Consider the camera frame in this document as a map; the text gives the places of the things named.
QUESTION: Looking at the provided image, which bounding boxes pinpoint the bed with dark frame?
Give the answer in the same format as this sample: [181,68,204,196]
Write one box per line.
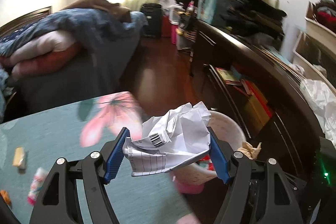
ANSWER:
[3,11,146,122]

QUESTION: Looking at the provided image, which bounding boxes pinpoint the brown blanket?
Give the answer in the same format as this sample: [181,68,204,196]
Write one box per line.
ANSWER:
[62,0,131,23]

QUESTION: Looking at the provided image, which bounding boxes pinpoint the white plastic bag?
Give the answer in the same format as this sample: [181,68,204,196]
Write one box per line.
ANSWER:
[300,79,336,146]

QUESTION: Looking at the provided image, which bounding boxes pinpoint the pink white small bottle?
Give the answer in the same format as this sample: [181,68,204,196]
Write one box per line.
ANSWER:
[27,167,49,205]

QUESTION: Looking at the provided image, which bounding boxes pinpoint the orange small trash piece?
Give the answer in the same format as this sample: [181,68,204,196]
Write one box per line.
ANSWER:
[0,189,11,207]

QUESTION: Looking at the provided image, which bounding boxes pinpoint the white paper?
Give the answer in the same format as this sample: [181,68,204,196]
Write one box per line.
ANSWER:
[123,101,211,177]

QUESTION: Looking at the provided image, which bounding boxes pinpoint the books in cabinet shelf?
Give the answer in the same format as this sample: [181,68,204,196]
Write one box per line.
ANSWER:
[215,66,273,126]

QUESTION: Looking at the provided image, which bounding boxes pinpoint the dark wooden long cabinet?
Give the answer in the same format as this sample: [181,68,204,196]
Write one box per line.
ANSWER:
[190,21,323,179]

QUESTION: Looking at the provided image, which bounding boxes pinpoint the yellow small box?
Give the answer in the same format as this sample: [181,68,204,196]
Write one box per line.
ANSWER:
[13,147,26,170]

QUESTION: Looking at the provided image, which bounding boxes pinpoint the beige crumpled tissue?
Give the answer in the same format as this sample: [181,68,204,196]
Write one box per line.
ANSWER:
[237,141,261,160]

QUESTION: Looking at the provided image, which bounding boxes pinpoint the white shelf unit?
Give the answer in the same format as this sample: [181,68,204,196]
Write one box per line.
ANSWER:
[293,0,335,90]

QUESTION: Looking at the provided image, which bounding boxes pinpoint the teal floral tablecloth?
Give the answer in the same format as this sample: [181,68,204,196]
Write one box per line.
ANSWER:
[1,101,192,223]

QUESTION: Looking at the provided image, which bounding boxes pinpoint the teal storage box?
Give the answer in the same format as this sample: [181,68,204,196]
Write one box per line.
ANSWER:
[198,0,230,28]

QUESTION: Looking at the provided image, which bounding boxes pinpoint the pink red folded quilt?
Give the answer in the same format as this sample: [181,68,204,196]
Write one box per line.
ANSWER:
[1,30,81,80]

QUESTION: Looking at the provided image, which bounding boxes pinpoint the blue patterned duvet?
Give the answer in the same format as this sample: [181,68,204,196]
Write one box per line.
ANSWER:
[1,8,148,57]

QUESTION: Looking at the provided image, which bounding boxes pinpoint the white pink trash bin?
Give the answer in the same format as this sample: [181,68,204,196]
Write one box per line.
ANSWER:
[170,110,246,194]

